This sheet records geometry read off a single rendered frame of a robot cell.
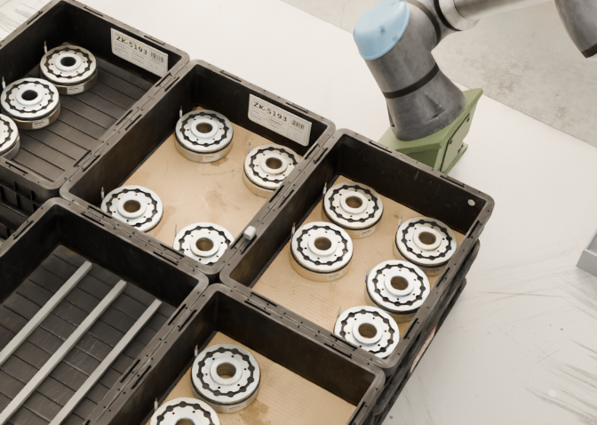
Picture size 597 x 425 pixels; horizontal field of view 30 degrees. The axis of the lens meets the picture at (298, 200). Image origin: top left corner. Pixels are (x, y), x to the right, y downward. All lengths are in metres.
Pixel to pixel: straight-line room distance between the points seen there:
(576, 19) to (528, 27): 1.98
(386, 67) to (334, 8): 1.62
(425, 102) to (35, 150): 0.70
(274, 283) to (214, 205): 0.19
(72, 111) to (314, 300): 0.59
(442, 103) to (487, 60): 1.51
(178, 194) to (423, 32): 0.54
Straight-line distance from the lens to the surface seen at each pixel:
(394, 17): 2.00
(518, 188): 2.19
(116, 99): 2.06
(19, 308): 1.77
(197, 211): 1.88
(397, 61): 2.01
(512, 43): 3.64
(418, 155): 2.05
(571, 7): 1.75
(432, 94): 2.04
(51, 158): 1.97
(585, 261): 2.09
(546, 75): 3.56
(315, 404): 1.67
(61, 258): 1.82
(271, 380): 1.68
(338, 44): 2.41
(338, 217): 1.85
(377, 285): 1.77
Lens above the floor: 2.26
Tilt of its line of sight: 49 degrees down
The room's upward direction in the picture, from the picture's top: 8 degrees clockwise
